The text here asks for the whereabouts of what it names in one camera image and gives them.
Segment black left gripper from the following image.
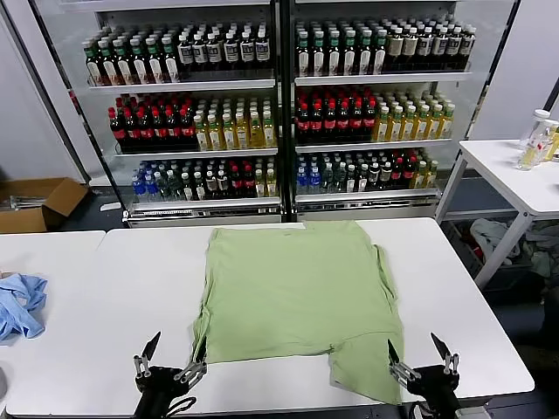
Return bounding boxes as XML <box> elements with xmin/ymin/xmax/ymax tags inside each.
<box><xmin>133</xmin><ymin>330</ymin><xmax>210</xmax><ymax>419</ymax></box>

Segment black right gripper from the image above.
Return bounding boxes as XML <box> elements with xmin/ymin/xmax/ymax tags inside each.
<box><xmin>386</xmin><ymin>331</ymin><xmax>465</xmax><ymax>419</ymax></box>

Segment green polo shirt red print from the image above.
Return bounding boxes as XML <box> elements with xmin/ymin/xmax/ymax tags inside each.
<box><xmin>191</xmin><ymin>220</ymin><xmax>405</xmax><ymax>406</ymax></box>

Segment black storage crate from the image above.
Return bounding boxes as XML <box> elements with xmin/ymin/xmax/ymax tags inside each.
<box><xmin>445</xmin><ymin>217</ymin><xmax>559</xmax><ymax>294</ymax></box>

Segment red fabric item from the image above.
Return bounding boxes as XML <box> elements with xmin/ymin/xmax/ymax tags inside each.
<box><xmin>463</xmin><ymin>226</ymin><xmax>487</xmax><ymax>263</ymax></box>

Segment grey white garment pile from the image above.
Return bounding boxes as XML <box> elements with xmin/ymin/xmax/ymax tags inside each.
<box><xmin>469</xmin><ymin>217</ymin><xmax>523</xmax><ymax>266</ymax></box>

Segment glass front beverage cooler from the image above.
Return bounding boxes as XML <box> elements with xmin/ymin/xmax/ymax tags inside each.
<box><xmin>28</xmin><ymin>0</ymin><xmax>287</xmax><ymax>229</ymax></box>

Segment crumpled light blue garment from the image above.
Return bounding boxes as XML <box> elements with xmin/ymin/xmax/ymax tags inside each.
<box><xmin>0</xmin><ymin>272</ymin><xmax>49</xmax><ymax>344</ymax></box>

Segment teal grey garment pile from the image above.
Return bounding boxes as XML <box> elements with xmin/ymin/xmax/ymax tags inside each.
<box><xmin>521</xmin><ymin>221</ymin><xmax>559</xmax><ymax>280</ymax></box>

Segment white cooler shelf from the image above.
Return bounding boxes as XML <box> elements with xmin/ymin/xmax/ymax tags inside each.
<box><xmin>295</xmin><ymin>188</ymin><xmax>440</xmax><ymax>204</ymax></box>
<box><xmin>294</xmin><ymin>71</ymin><xmax>473</xmax><ymax>87</ymax></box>
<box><xmin>128</xmin><ymin>196</ymin><xmax>281</xmax><ymax>210</ymax></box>
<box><xmin>295</xmin><ymin>137</ymin><xmax>454</xmax><ymax>155</ymax></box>
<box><xmin>86</xmin><ymin>77</ymin><xmax>277</xmax><ymax>95</ymax></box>
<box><xmin>114</xmin><ymin>147</ymin><xmax>280</xmax><ymax>159</ymax></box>

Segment white shelving unit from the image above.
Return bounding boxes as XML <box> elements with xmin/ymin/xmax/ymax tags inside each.
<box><xmin>286</xmin><ymin>0</ymin><xmax>523</xmax><ymax>223</ymax></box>

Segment open brown cardboard box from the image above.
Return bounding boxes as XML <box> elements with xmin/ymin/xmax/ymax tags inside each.
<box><xmin>0</xmin><ymin>176</ymin><xmax>92</xmax><ymax>234</ymax></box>

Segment white side table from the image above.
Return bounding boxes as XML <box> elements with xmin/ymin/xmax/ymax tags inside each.
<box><xmin>434</xmin><ymin>138</ymin><xmax>559</xmax><ymax>290</ymax></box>

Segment grey metal bars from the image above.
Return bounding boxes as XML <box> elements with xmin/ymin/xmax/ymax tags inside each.
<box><xmin>8</xmin><ymin>195</ymin><xmax>48</xmax><ymax>211</ymax></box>

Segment yellow liquid bottle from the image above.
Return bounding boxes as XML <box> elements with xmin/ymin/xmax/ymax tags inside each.
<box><xmin>545</xmin><ymin>124</ymin><xmax>559</xmax><ymax>163</ymax></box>

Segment green cap white label bottle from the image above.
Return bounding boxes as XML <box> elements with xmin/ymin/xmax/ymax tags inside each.
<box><xmin>85</xmin><ymin>43</ymin><xmax>102</xmax><ymax>86</ymax></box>
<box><xmin>357</xmin><ymin>29</ymin><xmax>374</xmax><ymax>75</ymax></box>
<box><xmin>327</xmin><ymin>29</ymin><xmax>342</xmax><ymax>76</ymax></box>
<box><xmin>161</xmin><ymin>37</ymin><xmax>180</xmax><ymax>83</ymax></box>
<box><xmin>99</xmin><ymin>39</ymin><xmax>117</xmax><ymax>86</ymax></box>
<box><xmin>129</xmin><ymin>38</ymin><xmax>148</xmax><ymax>85</ymax></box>
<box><xmin>373</xmin><ymin>28</ymin><xmax>389</xmax><ymax>74</ymax></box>
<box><xmin>311</xmin><ymin>30</ymin><xmax>327</xmax><ymax>76</ymax></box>
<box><xmin>146</xmin><ymin>38</ymin><xmax>163</xmax><ymax>84</ymax></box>
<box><xmin>114</xmin><ymin>39</ymin><xmax>132</xmax><ymax>86</ymax></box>
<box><xmin>296</xmin><ymin>31</ymin><xmax>312</xmax><ymax>76</ymax></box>
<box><xmin>342</xmin><ymin>29</ymin><xmax>358</xmax><ymax>76</ymax></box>

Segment dark bottle blue white label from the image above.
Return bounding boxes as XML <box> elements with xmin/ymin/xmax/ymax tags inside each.
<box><xmin>446</xmin><ymin>25</ymin><xmax>463</xmax><ymax>71</ymax></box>
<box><xmin>431</xmin><ymin>26</ymin><xmax>448</xmax><ymax>71</ymax></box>
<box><xmin>205</xmin><ymin>32</ymin><xmax>223</xmax><ymax>72</ymax></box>
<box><xmin>418</xmin><ymin>26</ymin><xmax>433</xmax><ymax>71</ymax></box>
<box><xmin>238</xmin><ymin>30</ymin><xmax>255</xmax><ymax>71</ymax></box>
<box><xmin>460</xmin><ymin>24</ymin><xmax>477</xmax><ymax>70</ymax></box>
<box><xmin>191</xmin><ymin>33</ymin><xmax>208</xmax><ymax>72</ymax></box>
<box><xmin>254</xmin><ymin>29</ymin><xmax>271</xmax><ymax>70</ymax></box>
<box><xmin>177</xmin><ymin>35</ymin><xmax>194</xmax><ymax>73</ymax></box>
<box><xmin>223</xmin><ymin>31</ymin><xmax>240</xmax><ymax>71</ymax></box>

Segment dark bottle beige label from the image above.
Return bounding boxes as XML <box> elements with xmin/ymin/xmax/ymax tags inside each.
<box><xmin>402</xmin><ymin>26</ymin><xmax>418</xmax><ymax>71</ymax></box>
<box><xmin>387</xmin><ymin>26</ymin><xmax>404</xmax><ymax>71</ymax></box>

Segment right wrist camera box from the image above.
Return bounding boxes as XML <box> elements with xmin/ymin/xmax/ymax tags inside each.
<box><xmin>463</xmin><ymin>403</ymin><xmax>493</xmax><ymax>419</ymax></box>

